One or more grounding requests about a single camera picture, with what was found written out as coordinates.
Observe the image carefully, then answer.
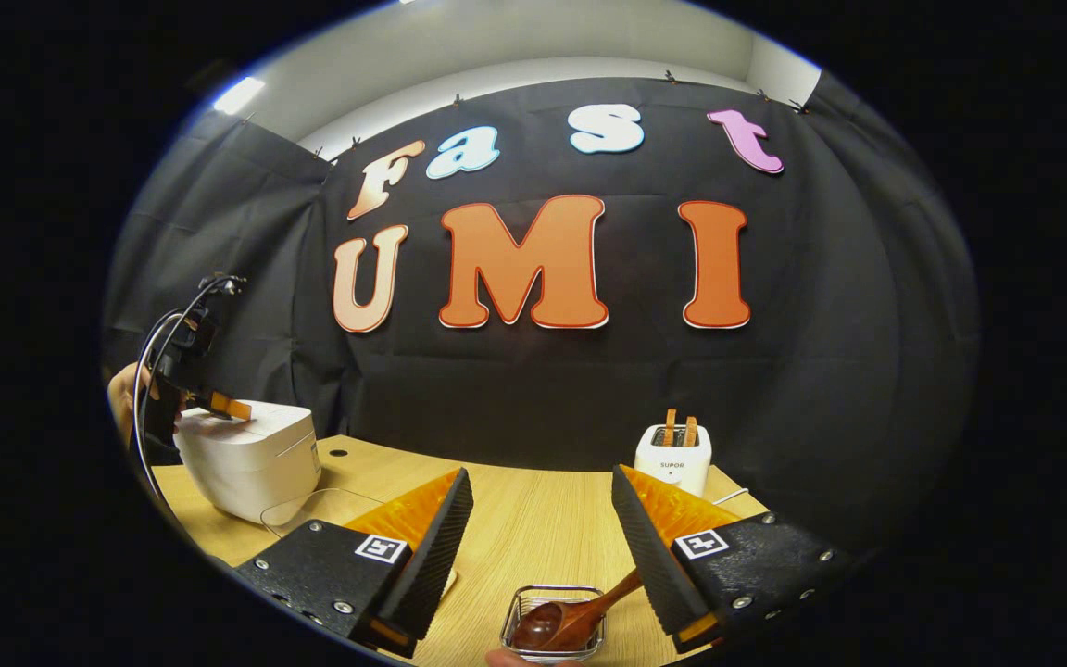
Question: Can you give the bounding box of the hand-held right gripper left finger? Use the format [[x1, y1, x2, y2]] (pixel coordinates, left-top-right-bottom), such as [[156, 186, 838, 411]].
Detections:
[[232, 467, 475, 660]]

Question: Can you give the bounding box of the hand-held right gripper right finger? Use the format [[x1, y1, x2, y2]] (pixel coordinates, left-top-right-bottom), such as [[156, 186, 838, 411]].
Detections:
[[611, 464, 855, 655]]

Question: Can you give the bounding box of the white rice cooker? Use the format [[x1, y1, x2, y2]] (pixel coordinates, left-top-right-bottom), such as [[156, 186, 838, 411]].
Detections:
[[171, 400, 324, 527]]

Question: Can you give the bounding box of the brown wooden spoon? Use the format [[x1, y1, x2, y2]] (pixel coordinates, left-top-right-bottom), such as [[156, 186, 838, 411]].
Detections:
[[512, 569, 646, 653]]

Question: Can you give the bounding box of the transparent chopstick holder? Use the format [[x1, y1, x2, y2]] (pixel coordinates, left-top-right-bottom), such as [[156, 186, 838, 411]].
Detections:
[[500, 584, 608, 664]]

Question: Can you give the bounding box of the clear plastic rice container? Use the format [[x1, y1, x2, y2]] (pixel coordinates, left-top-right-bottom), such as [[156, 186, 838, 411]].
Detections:
[[259, 487, 459, 596]]

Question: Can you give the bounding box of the white toaster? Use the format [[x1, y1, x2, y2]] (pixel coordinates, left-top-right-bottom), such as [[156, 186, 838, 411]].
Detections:
[[633, 422, 714, 499]]

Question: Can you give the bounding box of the black backdrop cloth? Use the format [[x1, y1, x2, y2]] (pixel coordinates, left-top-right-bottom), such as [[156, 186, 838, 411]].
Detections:
[[103, 74, 979, 529]]

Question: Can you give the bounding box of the ceiling light panel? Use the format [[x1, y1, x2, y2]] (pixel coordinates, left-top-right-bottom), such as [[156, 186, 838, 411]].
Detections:
[[213, 76, 268, 116]]

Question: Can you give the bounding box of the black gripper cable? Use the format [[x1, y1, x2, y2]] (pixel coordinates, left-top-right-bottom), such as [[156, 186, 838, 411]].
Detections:
[[130, 272, 248, 522]]

